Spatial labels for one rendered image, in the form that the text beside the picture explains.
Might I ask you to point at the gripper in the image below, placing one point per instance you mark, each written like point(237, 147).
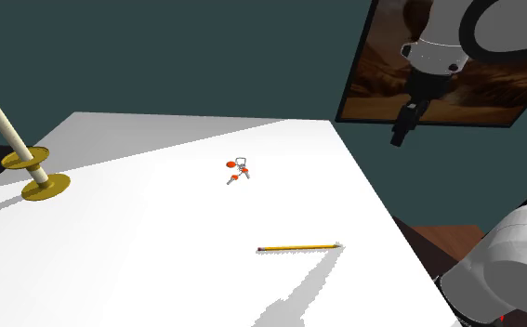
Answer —
point(424, 86)

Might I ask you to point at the framed brown wall picture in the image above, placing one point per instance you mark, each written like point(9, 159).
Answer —
point(381, 77)

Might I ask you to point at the white candle in brass holder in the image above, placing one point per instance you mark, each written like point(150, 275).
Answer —
point(18, 151)

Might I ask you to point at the yellow pencil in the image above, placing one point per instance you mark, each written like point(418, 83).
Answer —
point(297, 247)

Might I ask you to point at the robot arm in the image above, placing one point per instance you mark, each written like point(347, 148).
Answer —
point(507, 267)

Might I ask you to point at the orange key bunch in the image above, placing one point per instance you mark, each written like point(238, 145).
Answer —
point(238, 170)

